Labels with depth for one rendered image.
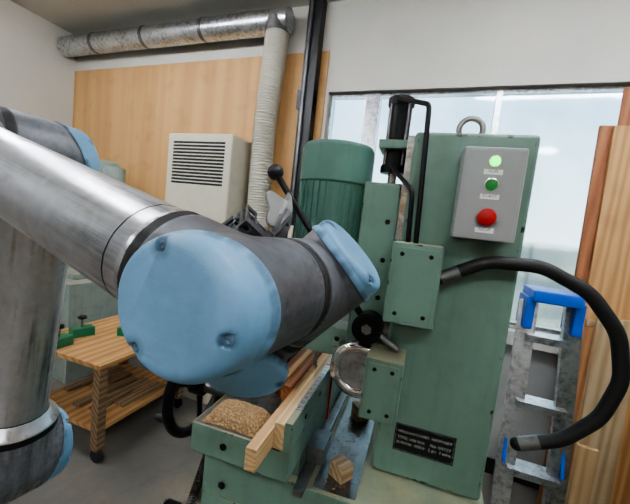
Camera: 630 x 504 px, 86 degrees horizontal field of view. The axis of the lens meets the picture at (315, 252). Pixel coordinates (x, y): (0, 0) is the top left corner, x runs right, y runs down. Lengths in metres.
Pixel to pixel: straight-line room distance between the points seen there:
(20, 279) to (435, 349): 0.77
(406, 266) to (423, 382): 0.26
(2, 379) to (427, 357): 0.79
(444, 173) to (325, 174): 0.25
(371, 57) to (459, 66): 0.52
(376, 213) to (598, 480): 1.70
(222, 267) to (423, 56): 2.22
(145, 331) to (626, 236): 2.03
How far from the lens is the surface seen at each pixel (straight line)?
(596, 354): 1.97
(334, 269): 0.29
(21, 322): 0.79
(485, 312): 0.74
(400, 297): 0.64
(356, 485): 0.83
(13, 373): 0.83
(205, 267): 0.19
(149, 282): 0.22
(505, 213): 0.66
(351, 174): 0.77
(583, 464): 2.06
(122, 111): 3.45
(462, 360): 0.76
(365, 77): 2.37
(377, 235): 0.75
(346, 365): 0.75
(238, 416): 0.76
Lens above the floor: 1.32
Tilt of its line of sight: 5 degrees down
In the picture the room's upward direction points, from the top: 6 degrees clockwise
